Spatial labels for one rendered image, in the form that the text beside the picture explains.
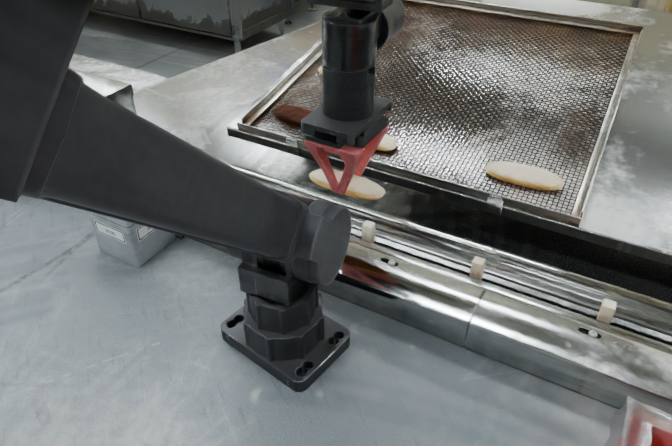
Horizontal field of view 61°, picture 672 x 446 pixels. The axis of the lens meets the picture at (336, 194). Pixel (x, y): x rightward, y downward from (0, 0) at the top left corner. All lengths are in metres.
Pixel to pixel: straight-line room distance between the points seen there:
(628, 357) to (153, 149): 0.48
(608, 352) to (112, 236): 0.57
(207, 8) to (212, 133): 2.55
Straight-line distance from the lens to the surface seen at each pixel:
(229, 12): 3.45
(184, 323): 0.67
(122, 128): 0.29
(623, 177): 0.81
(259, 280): 0.55
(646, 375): 0.62
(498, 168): 0.77
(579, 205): 0.75
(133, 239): 0.73
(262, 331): 0.58
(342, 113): 0.61
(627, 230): 0.74
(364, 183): 0.67
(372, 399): 0.59
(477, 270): 0.67
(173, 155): 0.33
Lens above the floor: 1.30
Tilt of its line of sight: 35 degrees down
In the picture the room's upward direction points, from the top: straight up
